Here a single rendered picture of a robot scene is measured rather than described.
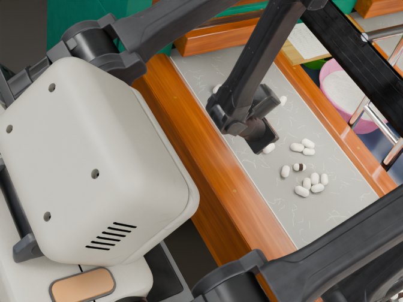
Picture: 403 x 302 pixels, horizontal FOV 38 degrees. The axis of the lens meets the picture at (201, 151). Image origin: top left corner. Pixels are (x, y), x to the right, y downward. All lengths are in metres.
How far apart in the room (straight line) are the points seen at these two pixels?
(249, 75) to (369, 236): 0.53
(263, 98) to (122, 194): 0.71
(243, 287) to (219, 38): 1.05
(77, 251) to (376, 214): 0.33
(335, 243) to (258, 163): 0.84
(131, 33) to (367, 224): 0.43
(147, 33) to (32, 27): 1.99
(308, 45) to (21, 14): 1.53
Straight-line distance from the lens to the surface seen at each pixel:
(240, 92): 1.14
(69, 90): 0.65
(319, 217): 1.45
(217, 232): 1.41
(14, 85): 0.87
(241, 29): 1.65
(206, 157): 1.42
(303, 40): 1.83
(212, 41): 1.62
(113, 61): 0.85
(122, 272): 0.70
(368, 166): 1.58
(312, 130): 1.62
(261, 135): 1.35
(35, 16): 2.89
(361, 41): 1.33
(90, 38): 0.88
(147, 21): 0.87
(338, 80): 1.82
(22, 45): 2.74
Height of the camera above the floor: 1.85
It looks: 50 degrees down
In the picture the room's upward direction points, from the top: 20 degrees clockwise
